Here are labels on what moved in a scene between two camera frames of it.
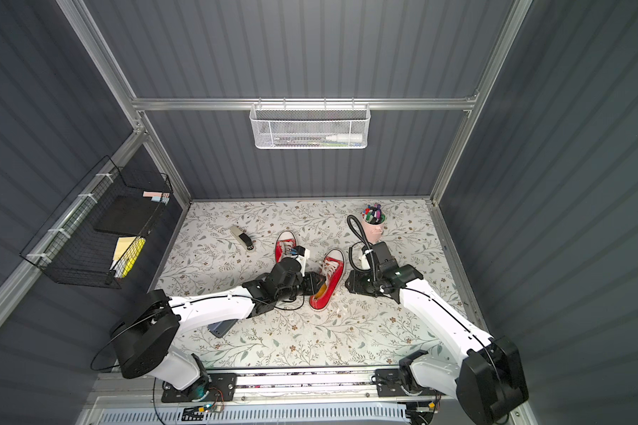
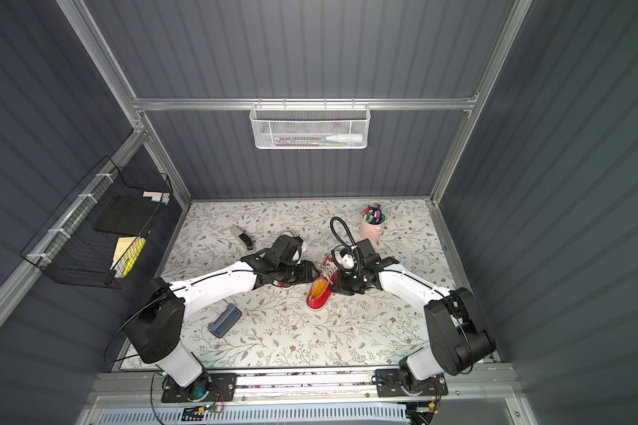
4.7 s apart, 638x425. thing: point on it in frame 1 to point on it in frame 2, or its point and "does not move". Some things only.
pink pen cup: [373, 231] does not move
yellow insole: [321, 290] does not move
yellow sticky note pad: [127, 252] does not move
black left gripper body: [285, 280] to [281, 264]
